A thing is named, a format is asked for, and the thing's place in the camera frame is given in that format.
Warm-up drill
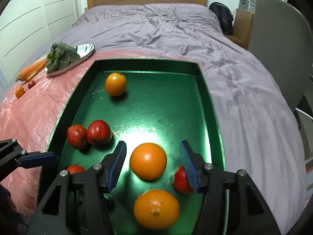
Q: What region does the large red apple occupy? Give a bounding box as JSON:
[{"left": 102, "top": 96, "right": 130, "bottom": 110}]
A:
[{"left": 86, "top": 120, "right": 112, "bottom": 145}]

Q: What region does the orange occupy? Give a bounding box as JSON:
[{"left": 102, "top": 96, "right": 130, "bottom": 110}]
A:
[
  {"left": 133, "top": 189, "right": 180, "bottom": 230},
  {"left": 15, "top": 86, "right": 25, "bottom": 99},
  {"left": 104, "top": 72, "right": 127, "bottom": 97},
  {"left": 130, "top": 143, "right": 167, "bottom": 181}
]

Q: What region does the dark purple plum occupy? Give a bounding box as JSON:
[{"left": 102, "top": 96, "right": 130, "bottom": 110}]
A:
[{"left": 103, "top": 194, "right": 115, "bottom": 213}]

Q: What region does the pink plastic sheet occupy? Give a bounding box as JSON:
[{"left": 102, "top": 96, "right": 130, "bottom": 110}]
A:
[{"left": 1, "top": 49, "right": 185, "bottom": 216}]

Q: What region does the small red tomato back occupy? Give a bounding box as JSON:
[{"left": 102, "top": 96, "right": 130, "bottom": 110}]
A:
[{"left": 28, "top": 80, "right": 36, "bottom": 89}]

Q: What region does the orange carrot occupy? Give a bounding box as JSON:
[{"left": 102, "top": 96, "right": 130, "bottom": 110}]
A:
[{"left": 15, "top": 58, "right": 46, "bottom": 82}]

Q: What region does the green rectangular tray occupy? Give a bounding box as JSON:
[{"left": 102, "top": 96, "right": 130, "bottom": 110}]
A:
[{"left": 38, "top": 58, "right": 226, "bottom": 234}]

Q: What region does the green leafy vegetable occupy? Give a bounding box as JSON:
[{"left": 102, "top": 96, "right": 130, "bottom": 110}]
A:
[{"left": 45, "top": 41, "right": 81, "bottom": 73}]

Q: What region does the white striped plate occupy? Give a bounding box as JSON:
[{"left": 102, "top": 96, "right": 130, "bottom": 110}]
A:
[{"left": 44, "top": 41, "right": 95, "bottom": 77}]

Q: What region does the white wardrobe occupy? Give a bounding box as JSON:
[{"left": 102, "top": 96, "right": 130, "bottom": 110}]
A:
[{"left": 1, "top": 0, "right": 77, "bottom": 86}]

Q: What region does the grey office chair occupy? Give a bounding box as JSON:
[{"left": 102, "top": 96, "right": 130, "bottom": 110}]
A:
[{"left": 248, "top": 0, "right": 312, "bottom": 126}]

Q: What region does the wooden nightstand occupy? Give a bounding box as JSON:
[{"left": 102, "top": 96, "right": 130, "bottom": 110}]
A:
[{"left": 224, "top": 9, "right": 254, "bottom": 50}]

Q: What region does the black backpack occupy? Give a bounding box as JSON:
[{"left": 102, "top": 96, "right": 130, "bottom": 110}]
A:
[{"left": 209, "top": 2, "right": 233, "bottom": 35}]

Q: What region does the white storage box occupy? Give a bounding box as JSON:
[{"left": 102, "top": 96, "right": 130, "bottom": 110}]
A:
[{"left": 238, "top": 0, "right": 256, "bottom": 13}]

